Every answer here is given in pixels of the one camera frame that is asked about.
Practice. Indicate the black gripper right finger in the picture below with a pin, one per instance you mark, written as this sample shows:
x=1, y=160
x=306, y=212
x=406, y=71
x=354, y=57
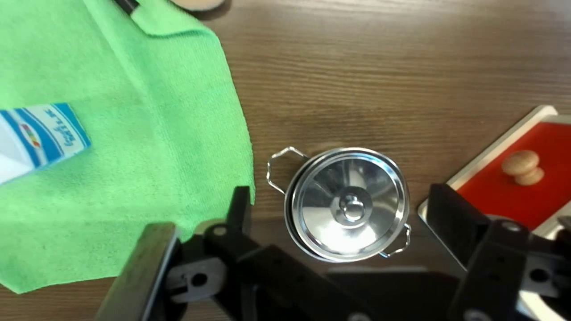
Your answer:
x=511, y=267

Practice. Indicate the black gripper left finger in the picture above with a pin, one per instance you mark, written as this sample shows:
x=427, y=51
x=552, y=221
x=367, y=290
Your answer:
x=154, y=278

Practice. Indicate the round steel pot lid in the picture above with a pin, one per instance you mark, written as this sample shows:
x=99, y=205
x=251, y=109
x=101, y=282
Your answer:
x=333, y=196

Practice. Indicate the small steel pot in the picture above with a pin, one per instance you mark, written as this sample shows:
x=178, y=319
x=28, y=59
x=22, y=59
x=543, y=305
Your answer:
x=288, y=205

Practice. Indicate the wooden box with red drawer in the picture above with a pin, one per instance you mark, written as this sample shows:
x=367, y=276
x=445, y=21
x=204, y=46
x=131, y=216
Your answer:
x=506, y=196

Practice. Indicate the small white bottle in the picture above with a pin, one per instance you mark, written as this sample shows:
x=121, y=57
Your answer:
x=42, y=139

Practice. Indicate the green cloth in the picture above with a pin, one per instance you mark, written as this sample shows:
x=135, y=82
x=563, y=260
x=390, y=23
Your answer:
x=119, y=89

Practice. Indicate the tan potato toy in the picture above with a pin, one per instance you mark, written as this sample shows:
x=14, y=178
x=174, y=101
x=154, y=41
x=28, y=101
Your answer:
x=199, y=3

